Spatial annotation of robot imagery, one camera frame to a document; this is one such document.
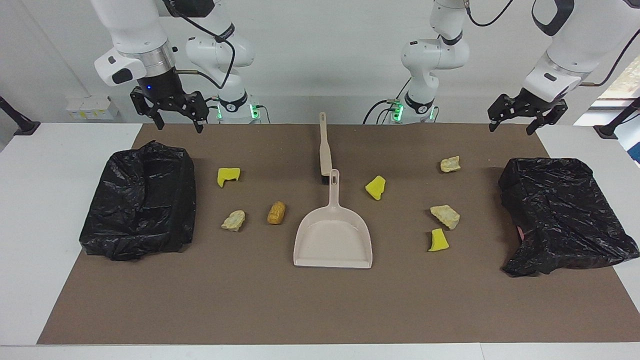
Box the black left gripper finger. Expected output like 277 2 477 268
488 93 521 133
525 100 569 137

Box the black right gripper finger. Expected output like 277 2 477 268
130 86 167 131
170 91 209 134

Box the notched yellow sponge piece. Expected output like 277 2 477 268
217 167 241 189

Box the pale beige foam chunk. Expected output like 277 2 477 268
221 209 247 233

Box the orange brown foam lump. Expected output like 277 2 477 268
266 201 287 225

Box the beige hand brush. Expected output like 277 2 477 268
318 112 334 184

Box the small yellow sponge wedge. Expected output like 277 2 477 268
427 228 450 253

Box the yellow sponge wedge with imprint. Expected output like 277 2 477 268
364 175 387 201

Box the beige plastic dustpan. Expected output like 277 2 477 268
293 169 374 270

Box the black trash bag bin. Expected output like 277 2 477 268
498 157 640 278
79 140 197 262

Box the bright window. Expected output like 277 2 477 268
597 57 640 101

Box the brown table mat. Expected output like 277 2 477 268
37 123 640 346

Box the black camera stand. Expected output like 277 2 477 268
593 97 640 140
0 95 41 137

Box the white wall socket box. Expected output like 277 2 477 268
66 96 120 121

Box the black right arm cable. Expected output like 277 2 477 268
165 0 237 91

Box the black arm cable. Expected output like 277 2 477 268
165 0 237 91
465 0 640 88

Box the black right base cable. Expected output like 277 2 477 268
206 97 271 125

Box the black base cable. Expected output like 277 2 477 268
206 97 271 125
363 80 412 125

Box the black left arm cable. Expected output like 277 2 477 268
465 0 640 88

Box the black left base cable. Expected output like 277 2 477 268
363 80 412 125

